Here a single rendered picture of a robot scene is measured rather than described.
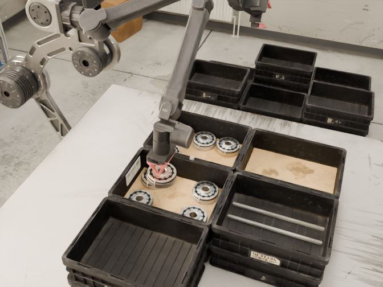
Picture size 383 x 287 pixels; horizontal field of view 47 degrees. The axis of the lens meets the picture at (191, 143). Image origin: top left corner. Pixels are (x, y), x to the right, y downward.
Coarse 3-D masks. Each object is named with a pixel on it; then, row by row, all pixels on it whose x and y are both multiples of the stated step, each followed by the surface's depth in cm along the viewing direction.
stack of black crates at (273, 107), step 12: (252, 84) 305; (252, 96) 311; (264, 96) 308; (276, 96) 305; (288, 96) 302; (300, 96) 299; (240, 108) 286; (252, 108) 283; (264, 108) 301; (276, 108) 302; (288, 108) 302; (300, 108) 302; (288, 120) 281; (300, 120) 278
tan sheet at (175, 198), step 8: (144, 168) 187; (136, 184) 179; (176, 184) 180; (184, 184) 180; (192, 184) 180; (128, 192) 176; (152, 192) 176; (160, 192) 176; (168, 192) 176; (176, 192) 176; (184, 192) 177; (160, 200) 173; (168, 200) 173; (176, 200) 173; (184, 200) 173; (192, 200) 173; (168, 208) 170; (176, 208) 170; (208, 208) 170; (208, 216) 167
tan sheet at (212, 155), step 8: (192, 144) 200; (216, 144) 200; (240, 144) 201; (184, 152) 196; (192, 152) 196; (200, 152) 196; (208, 152) 196; (216, 152) 196; (208, 160) 192; (216, 160) 192; (224, 160) 192; (232, 160) 192
